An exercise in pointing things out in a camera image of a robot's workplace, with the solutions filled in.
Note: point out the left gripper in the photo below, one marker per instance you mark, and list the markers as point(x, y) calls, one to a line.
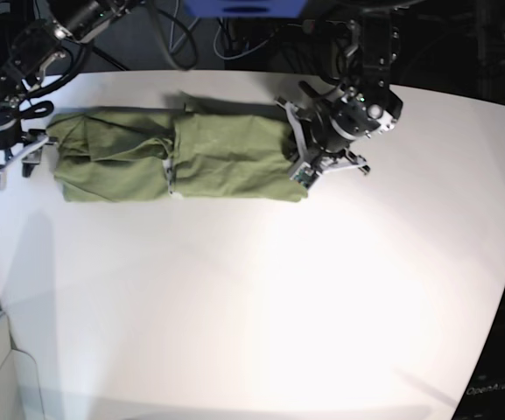
point(319, 146)

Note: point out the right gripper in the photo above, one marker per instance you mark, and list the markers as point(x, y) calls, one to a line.
point(19, 146)

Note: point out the green T-shirt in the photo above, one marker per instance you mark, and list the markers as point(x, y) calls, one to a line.
point(114, 155)

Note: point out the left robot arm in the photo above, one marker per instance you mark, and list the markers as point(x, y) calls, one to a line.
point(358, 105)

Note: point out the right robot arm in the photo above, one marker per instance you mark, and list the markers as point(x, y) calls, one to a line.
point(44, 57)

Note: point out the white ID label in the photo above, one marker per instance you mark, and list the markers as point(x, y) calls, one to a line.
point(170, 179)

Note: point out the blue box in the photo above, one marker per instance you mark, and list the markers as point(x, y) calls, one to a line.
point(245, 8)

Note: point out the white cabinet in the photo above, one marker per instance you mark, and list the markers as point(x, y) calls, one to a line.
point(20, 395)

